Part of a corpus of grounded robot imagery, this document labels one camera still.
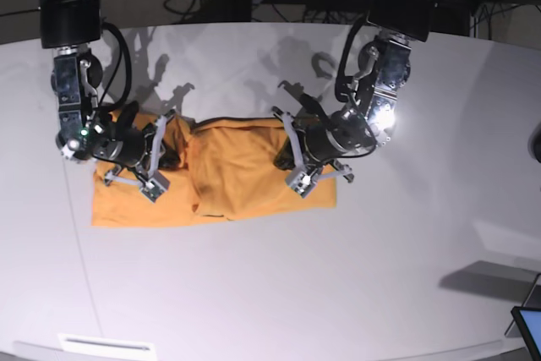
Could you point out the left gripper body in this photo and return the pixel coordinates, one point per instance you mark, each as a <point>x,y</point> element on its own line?
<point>316,153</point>

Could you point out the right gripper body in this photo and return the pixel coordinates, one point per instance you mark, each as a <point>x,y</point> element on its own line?
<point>136,153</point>

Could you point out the yellow T-shirt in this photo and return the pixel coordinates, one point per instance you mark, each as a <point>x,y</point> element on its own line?
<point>225,173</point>

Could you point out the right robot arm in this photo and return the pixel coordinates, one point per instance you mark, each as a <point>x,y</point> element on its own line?
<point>89,129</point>

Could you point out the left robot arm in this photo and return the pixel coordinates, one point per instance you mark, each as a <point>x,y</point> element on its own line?
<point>374,66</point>

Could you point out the white label strip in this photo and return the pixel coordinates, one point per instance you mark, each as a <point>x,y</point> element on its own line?
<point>80,344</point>

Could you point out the dark round object at edge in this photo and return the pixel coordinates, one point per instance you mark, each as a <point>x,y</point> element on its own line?
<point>534,144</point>

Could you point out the tablet screen on stand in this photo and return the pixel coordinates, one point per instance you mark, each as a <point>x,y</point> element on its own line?
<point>525,322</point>

